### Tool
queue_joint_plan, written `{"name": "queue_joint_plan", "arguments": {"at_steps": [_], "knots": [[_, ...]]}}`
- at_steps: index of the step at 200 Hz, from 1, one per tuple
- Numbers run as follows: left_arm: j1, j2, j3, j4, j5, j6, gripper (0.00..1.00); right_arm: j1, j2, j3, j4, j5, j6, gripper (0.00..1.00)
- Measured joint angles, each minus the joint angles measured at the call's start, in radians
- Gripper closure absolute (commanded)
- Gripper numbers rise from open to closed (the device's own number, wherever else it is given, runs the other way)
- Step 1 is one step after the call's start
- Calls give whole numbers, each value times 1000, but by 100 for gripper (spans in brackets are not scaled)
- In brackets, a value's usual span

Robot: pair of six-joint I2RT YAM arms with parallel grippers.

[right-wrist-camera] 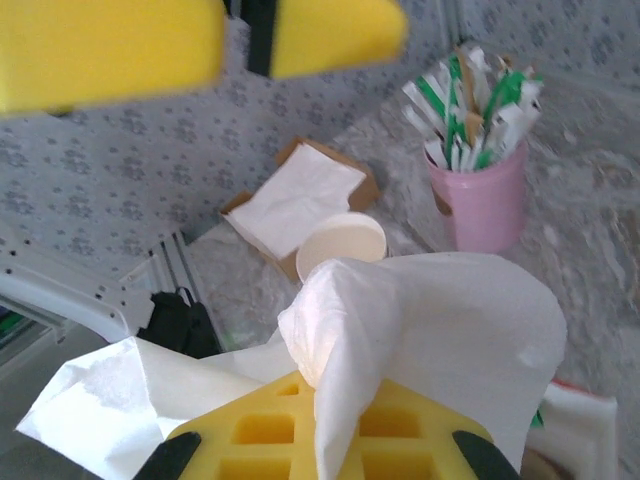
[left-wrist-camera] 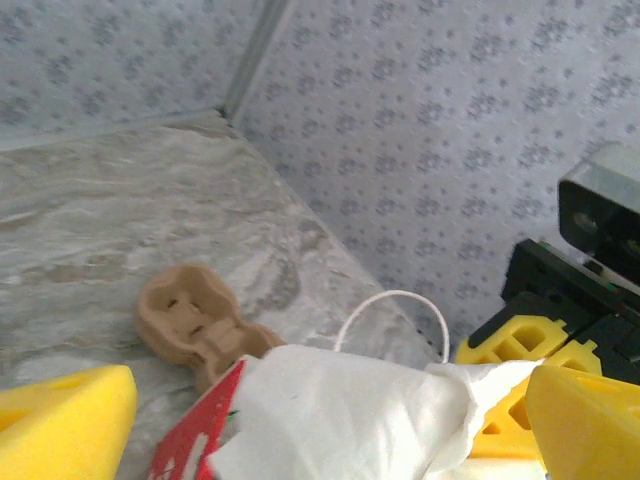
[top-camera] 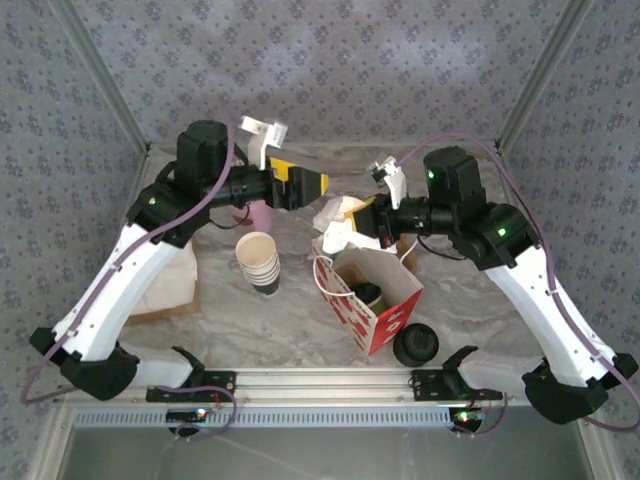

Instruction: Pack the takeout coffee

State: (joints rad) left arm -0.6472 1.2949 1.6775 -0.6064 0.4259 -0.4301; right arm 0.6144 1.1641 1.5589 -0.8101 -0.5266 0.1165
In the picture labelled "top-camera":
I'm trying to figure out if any white paper napkin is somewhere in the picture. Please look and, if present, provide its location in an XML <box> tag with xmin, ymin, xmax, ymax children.
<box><xmin>312</xmin><ymin>195</ymin><xmax>384</xmax><ymax>257</ymax></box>

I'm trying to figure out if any brown cardboard cup carrier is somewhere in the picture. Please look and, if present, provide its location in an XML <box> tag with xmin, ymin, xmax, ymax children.
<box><xmin>335</xmin><ymin>266</ymin><xmax>374</xmax><ymax>291</ymax></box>
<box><xmin>399</xmin><ymin>234</ymin><xmax>420</xmax><ymax>275</ymax></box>

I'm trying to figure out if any striped paper cup stack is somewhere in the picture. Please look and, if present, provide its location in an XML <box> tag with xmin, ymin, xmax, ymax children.
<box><xmin>234</xmin><ymin>232</ymin><xmax>282</xmax><ymax>297</ymax></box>

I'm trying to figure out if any red white paper gift bag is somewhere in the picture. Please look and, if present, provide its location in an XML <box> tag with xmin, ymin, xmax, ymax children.
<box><xmin>311</xmin><ymin>247</ymin><xmax>425</xmax><ymax>357</ymax></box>

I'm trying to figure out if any black cup lid stack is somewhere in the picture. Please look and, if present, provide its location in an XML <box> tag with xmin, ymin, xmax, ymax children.
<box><xmin>392</xmin><ymin>323</ymin><xmax>441</xmax><ymax>369</ymax></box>

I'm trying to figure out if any pink straw holder cup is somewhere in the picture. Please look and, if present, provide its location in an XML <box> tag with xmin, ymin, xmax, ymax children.
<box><xmin>232</xmin><ymin>202</ymin><xmax>274</xmax><ymax>235</ymax></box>

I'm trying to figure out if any right controller board with light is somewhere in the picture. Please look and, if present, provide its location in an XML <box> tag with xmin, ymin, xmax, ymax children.
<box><xmin>448</xmin><ymin>407</ymin><xmax>487</xmax><ymax>432</ymax></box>

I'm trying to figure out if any controller board with light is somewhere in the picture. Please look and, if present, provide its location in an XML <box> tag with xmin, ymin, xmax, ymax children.
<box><xmin>448</xmin><ymin>407</ymin><xmax>487</xmax><ymax>432</ymax></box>
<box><xmin>166</xmin><ymin>408</ymin><xmax>210</xmax><ymax>422</ymax></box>

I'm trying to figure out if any left controller board with light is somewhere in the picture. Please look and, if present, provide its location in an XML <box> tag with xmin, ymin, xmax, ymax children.
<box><xmin>166</xmin><ymin>408</ymin><xmax>210</xmax><ymax>422</ymax></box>

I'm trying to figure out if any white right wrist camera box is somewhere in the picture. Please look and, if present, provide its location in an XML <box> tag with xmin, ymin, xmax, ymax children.
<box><xmin>367</xmin><ymin>155</ymin><xmax>409</xmax><ymax>210</ymax></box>

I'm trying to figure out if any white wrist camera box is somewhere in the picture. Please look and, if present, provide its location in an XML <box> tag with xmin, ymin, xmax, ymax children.
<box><xmin>367</xmin><ymin>155</ymin><xmax>409</xmax><ymax>210</ymax></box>
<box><xmin>238</xmin><ymin>114</ymin><xmax>290</xmax><ymax>170</ymax></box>

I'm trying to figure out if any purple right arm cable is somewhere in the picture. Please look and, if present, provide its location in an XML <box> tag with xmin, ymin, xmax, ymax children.
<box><xmin>396</xmin><ymin>132</ymin><xmax>640</xmax><ymax>440</ymax></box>

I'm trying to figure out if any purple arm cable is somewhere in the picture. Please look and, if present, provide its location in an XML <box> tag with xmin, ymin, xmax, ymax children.
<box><xmin>396</xmin><ymin>132</ymin><xmax>640</xmax><ymax>440</ymax></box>
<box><xmin>20</xmin><ymin>113</ymin><xmax>246</xmax><ymax>444</ymax></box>

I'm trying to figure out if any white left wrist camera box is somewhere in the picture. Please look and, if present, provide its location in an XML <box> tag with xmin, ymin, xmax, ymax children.
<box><xmin>238</xmin><ymin>114</ymin><xmax>290</xmax><ymax>170</ymax></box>

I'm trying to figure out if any aluminium corner post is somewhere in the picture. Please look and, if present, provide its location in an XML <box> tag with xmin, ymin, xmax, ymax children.
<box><xmin>49</xmin><ymin>0</ymin><xmax>153</xmax><ymax>154</ymax></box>
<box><xmin>494</xmin><ymin>0</ymin><xmax>594</xmax><ymax>151</ymax></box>

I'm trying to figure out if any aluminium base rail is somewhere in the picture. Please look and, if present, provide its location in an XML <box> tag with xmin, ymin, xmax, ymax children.
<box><xmin>53</xmin><ymin>364</ymin><xmax>600</xmax><ymax>405</ymax></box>

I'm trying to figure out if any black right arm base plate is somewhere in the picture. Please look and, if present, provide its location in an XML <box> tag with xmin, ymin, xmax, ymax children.
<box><xmin>409</xmin><ymin>368</ymin><xmax>504</xmax><ymax>402</ymax></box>

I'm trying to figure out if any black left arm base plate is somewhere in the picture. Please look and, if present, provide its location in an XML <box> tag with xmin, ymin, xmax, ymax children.
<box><xmin>145</xmin><ymin>370</ymin><xmax>237</xmax><ymax>404</ymax></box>

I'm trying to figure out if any grey slotted cable duct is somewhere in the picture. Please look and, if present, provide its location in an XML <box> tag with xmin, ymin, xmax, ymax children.
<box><xmin>73</xmin><ymin>405</ymin><xmax>457</xmax><ymax>429</ymax></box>

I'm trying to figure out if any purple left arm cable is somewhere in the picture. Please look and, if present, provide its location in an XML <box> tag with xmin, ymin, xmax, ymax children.
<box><xmin>20</xmin><ymin>113</ymin><xmax>246</xmax><ymax>444</ymax></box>

